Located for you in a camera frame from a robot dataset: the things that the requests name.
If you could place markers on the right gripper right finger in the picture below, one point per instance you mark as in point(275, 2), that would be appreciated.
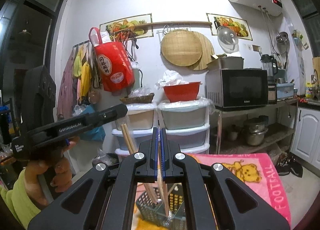
point(214, 198)

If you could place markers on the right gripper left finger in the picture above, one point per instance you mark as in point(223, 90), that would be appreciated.
point(101, 199)

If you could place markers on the green sleeve forearm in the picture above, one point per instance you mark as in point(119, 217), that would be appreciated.
point(19, 203)

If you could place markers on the white kitchen cabinets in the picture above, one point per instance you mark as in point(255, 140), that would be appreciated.
point(306, 138)

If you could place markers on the left hand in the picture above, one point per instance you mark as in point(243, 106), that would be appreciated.
point(60, 179)

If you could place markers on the pink cartoon bear blanket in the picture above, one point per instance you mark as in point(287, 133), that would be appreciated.
point(255, 170)

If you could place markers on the dark green utensil caddy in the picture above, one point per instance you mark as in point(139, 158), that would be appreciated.
point(154, 213)

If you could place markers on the teal bag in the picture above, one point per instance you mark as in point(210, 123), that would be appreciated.
point(97, 134)

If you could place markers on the hanging clothes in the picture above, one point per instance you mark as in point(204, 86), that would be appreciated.
point(79, 83)

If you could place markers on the stainless steel pots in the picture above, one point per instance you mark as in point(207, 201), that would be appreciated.
point(255, 130)

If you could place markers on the right plastic drawer tower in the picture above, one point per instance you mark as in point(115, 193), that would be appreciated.
point(187, 123)

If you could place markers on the plastic drawer tower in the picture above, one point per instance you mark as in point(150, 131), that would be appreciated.
point(140, 119)
point(187, 123)

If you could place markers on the metal shelf rack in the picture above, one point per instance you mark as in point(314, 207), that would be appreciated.
point(276, 131)

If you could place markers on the left plastic drawer tower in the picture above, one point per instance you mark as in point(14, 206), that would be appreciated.
point(140, 119)

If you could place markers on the red gift bag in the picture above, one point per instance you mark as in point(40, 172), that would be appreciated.
point(114, 65)

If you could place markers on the wicker basket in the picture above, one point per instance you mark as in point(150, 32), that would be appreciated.
point(145, 99)

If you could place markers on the black microwave oven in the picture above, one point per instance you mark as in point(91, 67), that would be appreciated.
point(237, 88)

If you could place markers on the red plastic basin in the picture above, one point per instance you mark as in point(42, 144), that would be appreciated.
point(182, 92)

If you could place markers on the light blue appliance box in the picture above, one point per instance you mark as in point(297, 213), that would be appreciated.
point(285, 91)

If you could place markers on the cardboard box on microwave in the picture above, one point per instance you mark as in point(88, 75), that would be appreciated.
point(226, 62)

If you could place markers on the left food poster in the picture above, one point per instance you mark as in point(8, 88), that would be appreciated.
point(137, 26)

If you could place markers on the food poster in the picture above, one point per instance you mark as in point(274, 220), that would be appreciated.
point(238, 25)
point(137, 26)

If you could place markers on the black blender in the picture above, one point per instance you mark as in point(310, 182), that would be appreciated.
point(270, 65)

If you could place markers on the round bamboo mat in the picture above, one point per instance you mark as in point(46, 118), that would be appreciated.
point(207, 52)

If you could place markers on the round bamboo tray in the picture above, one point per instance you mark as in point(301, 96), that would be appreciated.
point(181, 48)

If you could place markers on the glass pot lid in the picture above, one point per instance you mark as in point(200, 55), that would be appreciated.
point(227, 39)

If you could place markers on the hanging steel colander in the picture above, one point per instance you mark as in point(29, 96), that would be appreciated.
point(282, 42)

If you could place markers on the wooden cutting board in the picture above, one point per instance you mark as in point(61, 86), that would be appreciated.
point(316, 70)

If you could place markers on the right food poster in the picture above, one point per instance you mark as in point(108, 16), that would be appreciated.
point(238, 25)

